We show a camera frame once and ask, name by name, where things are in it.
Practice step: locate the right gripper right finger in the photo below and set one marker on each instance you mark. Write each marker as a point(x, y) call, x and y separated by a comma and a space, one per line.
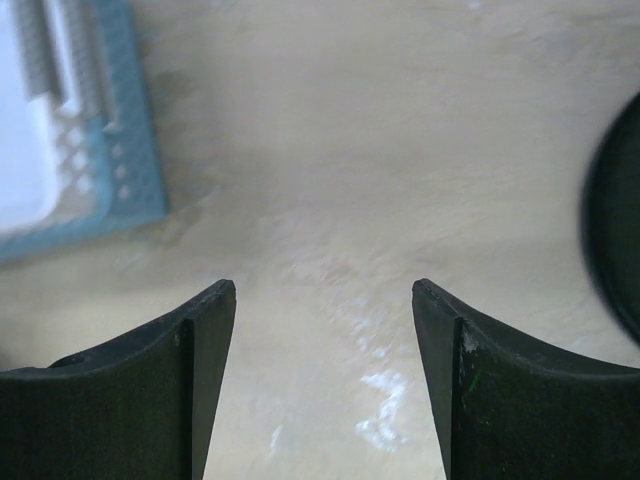
point(509, 406)

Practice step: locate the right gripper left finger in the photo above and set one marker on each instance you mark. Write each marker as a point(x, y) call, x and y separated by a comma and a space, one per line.
point(139, 406)

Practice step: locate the large black plastic bin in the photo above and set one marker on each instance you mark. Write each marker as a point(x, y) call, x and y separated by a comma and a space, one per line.
point(609, 219)

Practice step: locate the blue perforated basket under white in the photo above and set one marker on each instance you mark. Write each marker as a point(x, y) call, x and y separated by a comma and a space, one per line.
point(137, 193)

